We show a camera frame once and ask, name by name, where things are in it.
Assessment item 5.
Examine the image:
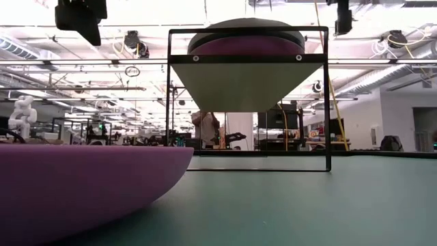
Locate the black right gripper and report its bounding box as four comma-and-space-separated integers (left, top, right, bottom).
326, 0, 352, 37

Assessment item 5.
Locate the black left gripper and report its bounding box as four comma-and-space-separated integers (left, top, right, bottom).
54, 0, 109, 47

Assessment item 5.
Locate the cream plastic plate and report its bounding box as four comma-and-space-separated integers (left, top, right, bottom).
187, 17, 306, 45

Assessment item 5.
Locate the purple plastic plate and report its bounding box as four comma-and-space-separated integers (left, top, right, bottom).
0, 143, 195, 245
189, 36, 306, 56

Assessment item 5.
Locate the black ceiling device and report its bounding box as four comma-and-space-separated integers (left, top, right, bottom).
138, 41, 151, 59

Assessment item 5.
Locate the long ceiling pipe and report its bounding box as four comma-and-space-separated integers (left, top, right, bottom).
0, 85, 147, 92

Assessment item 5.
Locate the black desk monitor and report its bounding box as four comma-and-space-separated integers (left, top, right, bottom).
329, 118, 345, 136

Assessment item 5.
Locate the white robot figure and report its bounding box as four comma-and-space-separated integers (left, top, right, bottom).
7, 94, 38, 139

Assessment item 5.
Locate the black equipment rack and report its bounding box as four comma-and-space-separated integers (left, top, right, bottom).
257, 104, 305, 151

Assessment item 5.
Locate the grey door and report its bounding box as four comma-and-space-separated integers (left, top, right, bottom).
412, 107, 437, 153

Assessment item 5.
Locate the black backpack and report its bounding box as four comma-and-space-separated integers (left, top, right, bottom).
380, 135, 404, 152

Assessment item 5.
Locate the white column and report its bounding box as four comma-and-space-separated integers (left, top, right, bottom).
227, 112, 255, 151

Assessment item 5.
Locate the person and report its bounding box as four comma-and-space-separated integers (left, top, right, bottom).
191, 111, 221, 150

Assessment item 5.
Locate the long ceiling light rail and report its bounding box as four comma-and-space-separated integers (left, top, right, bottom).
0, 57, 437, 66

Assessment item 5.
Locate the black ceiling cable reel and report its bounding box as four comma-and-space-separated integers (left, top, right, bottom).
387, 29, 409, 49
123, 29, 141, 49

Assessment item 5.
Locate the large silver ceiling duct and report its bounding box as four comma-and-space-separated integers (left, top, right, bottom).
336, 44, 437, 100

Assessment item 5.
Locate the silver ventilation duct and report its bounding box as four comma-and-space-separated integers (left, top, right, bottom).
0, 36, 61, 72

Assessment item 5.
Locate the black hanging ring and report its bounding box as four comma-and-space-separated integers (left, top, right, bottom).
124, 65, 141, 78

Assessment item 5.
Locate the long yellow hanging cable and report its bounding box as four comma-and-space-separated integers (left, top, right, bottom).
313, 0, 350, 152

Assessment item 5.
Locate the black metal frame shelf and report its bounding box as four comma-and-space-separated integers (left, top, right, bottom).
165, 26, 332, 173

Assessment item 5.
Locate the white wall box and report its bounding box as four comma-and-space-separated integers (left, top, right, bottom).
370, 125, 380, 147

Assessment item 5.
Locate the thin yellow cable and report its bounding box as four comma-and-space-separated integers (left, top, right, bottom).
277, 102, 290, 151

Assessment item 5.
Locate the black frame workcell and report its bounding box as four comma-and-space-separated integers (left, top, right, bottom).
51, 117, 113, 145

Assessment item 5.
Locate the black curved hose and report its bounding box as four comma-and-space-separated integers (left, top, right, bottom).
0, 127, 22, 144

